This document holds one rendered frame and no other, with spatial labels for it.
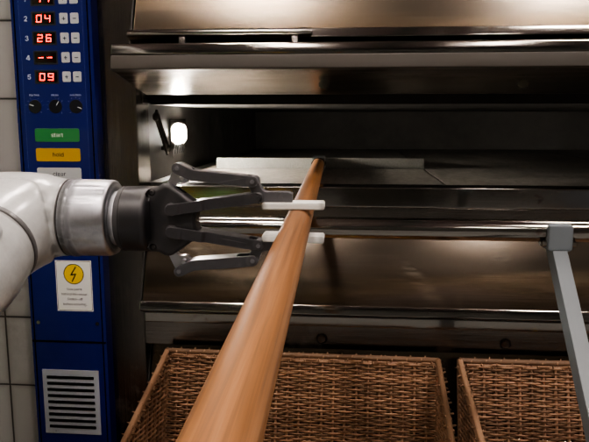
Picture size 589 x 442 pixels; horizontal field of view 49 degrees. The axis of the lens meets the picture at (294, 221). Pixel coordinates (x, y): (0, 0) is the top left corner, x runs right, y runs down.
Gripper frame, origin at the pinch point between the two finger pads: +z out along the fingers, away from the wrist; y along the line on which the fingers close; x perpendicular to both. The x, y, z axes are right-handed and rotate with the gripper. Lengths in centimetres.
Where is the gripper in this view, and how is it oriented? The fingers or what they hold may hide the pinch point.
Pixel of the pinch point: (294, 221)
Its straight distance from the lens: 74.0
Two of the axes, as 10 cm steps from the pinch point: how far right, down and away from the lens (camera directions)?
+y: -0.1, 9.9, 1.6
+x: -0.7, 1.5, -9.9
